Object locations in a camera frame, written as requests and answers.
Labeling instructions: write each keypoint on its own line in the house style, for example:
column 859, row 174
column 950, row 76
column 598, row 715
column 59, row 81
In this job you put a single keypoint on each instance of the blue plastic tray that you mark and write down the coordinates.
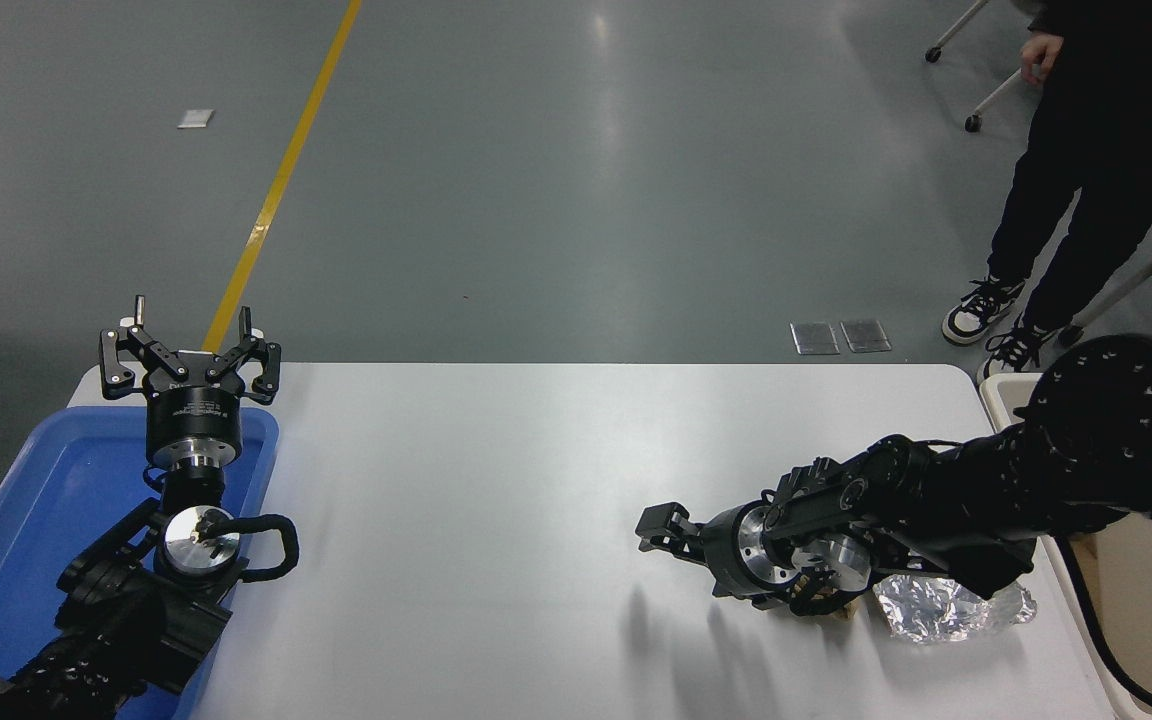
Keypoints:
column 46, row 500

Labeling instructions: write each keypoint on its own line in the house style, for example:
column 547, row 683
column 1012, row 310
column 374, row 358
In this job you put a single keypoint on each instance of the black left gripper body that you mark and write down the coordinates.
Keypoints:
column 194, row 412

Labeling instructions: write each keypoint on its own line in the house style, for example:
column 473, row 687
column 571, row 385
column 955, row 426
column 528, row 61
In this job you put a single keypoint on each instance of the person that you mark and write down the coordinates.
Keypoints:
column 1116, row 120

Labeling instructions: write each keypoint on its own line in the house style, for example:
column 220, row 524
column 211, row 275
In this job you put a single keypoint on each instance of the silver floor plate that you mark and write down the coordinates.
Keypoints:
column 866, row 336
column 815, row 338

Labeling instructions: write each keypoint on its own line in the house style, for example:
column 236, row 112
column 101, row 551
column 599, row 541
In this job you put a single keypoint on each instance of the large pale dustbin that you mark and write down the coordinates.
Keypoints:
column 1121, row 600

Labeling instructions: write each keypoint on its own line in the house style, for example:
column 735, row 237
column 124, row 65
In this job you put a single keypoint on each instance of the person's right hand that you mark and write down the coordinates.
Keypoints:
column 1041, row 55

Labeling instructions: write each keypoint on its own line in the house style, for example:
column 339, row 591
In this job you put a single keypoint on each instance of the yellow floor tape line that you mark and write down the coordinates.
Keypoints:
column 281, row 180

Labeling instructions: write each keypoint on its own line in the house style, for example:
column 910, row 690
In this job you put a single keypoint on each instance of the crumpled tan paper ball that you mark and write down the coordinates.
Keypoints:
column 846, row 613

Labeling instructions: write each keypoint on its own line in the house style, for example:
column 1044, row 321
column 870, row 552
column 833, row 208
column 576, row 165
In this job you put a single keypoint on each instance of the silver foil plate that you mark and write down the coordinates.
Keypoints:
column 936, row 610

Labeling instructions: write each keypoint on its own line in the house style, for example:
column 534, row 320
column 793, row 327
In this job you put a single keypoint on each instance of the small white floor patch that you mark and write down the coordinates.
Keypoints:
column 196, row 118

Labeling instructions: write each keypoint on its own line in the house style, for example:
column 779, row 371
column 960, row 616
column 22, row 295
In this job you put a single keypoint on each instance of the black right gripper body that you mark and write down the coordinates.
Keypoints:
column 721, row 550

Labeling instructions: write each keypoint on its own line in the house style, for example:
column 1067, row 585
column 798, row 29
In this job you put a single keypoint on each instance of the white wheeled chair base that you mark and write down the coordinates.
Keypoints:
column 991, row 98

